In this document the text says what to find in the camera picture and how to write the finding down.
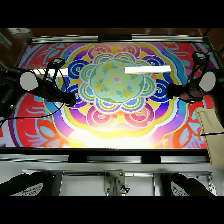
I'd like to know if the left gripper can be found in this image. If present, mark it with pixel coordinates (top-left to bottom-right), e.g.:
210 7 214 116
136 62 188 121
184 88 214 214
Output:
53 85 77 108

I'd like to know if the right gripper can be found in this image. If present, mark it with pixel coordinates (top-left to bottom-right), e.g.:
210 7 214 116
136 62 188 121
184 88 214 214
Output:
165 82 188 101

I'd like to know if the beige garment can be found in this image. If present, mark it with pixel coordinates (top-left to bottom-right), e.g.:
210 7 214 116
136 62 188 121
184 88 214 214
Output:
194 105 224 165

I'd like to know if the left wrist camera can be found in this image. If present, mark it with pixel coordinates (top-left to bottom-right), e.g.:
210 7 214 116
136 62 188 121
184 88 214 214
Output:
45 57 67 80

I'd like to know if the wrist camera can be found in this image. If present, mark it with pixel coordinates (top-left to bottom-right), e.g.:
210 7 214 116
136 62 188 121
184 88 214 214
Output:
190 51 212 82
45 57 67 80

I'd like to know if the black cable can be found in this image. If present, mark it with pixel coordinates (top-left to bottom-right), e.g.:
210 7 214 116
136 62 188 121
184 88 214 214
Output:
0 98 66 128

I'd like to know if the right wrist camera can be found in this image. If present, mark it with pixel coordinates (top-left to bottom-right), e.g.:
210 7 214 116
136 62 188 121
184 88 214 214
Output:
190 51 212 82

